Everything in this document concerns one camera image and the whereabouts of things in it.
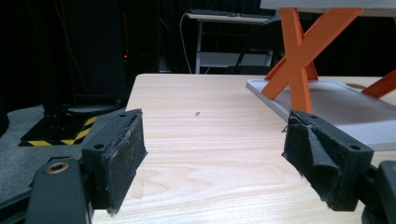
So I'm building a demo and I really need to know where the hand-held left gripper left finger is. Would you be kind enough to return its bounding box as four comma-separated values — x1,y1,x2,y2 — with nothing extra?
81,107,148,217

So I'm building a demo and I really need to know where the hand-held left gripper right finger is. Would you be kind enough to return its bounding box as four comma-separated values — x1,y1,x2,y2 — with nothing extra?
281,109,375,213

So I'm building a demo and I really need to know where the black stand with striped base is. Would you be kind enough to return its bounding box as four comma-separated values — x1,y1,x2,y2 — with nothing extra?
18,102,98,147

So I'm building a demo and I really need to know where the black equipment cabinet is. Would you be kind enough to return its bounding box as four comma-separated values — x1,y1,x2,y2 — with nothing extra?
66,0,132,101

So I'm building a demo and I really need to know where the black folding chair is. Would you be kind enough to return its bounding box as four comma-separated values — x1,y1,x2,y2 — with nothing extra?
225,17,284,76

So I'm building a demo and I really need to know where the black keyboard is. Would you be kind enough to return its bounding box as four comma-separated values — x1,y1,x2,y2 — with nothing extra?
188,8,275,19

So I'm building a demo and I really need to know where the white cable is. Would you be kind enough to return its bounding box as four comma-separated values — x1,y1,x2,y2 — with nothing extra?
179,12,194,75

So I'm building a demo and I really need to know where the metal cart frame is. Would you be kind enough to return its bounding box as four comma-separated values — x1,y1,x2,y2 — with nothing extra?
185,8,278,75

